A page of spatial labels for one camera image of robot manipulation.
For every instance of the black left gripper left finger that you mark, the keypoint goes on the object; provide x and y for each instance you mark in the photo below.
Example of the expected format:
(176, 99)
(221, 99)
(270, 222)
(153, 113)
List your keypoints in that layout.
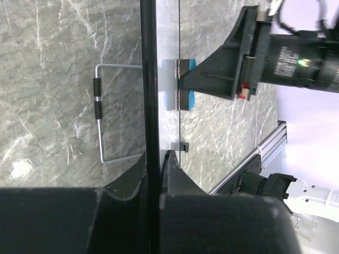
(130, 185)

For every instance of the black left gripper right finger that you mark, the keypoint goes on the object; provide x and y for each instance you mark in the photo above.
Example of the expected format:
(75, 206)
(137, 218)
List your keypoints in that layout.
(175, 181)

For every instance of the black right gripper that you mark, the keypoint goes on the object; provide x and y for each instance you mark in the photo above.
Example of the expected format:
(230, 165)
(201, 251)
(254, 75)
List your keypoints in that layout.
(304, 59)

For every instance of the blue whiteboard eraser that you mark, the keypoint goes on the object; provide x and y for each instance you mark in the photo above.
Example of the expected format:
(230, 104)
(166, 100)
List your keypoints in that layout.
(186, 96)

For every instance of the white whiteboard black frame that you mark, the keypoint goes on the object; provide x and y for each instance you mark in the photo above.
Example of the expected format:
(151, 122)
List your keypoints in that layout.
(160, 34)

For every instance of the aluminium front rail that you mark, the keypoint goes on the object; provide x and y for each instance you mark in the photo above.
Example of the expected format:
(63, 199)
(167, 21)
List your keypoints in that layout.
(267, 158)

